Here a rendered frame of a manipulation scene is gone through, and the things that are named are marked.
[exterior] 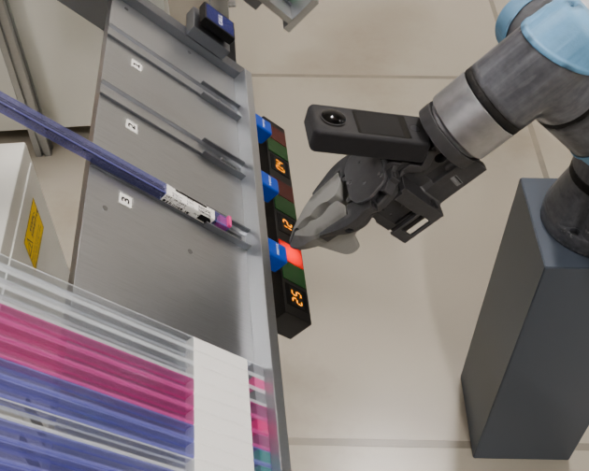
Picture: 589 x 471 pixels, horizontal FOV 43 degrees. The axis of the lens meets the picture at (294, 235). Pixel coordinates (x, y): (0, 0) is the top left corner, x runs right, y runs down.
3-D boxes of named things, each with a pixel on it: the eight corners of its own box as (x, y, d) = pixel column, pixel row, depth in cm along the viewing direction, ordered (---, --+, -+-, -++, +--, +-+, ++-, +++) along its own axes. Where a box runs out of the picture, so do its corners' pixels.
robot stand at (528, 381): (548, 378, 151) (639, 178, 111) (568, 460, 139) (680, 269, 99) (460, 376, 152) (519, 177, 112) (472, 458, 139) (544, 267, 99)
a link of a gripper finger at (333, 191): (322, 262, 83) (382, 216, 79) (282, 239, 80) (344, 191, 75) (318, 241, 85) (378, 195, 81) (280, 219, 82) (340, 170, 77)
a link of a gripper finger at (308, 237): (324, 283, 81) (388, 237, 76) (285, 262, 78) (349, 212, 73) (322, 262, 83) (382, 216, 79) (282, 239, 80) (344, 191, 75)
